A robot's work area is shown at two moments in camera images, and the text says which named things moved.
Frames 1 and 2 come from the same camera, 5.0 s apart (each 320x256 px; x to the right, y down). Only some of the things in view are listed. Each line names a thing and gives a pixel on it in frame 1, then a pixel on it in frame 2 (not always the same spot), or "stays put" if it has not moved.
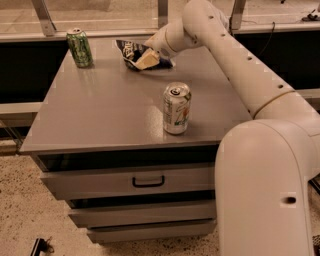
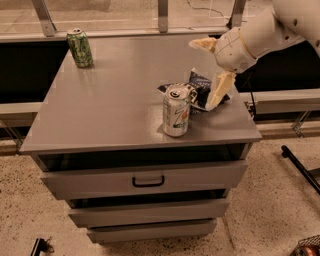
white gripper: [157, 42] → [232, 50]
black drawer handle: [134, 184] stays put
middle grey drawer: [144, 214] stays put
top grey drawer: [71, 185] stays put
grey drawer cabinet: [99, 142] stays put
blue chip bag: [130, 52] → [200, 87]
